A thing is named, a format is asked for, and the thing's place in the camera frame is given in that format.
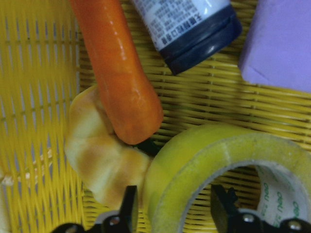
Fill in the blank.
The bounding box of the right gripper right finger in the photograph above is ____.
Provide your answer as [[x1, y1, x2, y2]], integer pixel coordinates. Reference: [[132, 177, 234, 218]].
[[210, 184, 262, 233]]

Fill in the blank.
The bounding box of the toy croissant bread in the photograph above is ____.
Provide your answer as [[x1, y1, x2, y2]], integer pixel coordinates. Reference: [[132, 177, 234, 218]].
[[65, 85, 152, 210]]

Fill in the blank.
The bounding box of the orange toy carrot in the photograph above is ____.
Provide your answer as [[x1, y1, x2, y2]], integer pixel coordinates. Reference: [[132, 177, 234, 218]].
[[70, 0, 164, 145]]

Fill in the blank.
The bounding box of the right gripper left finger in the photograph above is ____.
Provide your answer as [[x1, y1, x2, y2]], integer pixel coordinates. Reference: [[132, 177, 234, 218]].
[[94, 185, 138, 233]]

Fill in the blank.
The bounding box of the purple foam block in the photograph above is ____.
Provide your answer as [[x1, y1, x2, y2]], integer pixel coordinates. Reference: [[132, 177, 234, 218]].
[[239, 0, 311, 93]]

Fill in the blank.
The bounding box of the yellow plastic basket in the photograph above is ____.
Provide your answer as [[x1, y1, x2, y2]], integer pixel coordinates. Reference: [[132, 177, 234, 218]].
[[0, 0, 311, 233]]

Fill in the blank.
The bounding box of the yellow tape roll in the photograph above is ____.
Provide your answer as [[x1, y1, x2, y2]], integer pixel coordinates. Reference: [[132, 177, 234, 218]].
[[143, 123, 311, 233]]

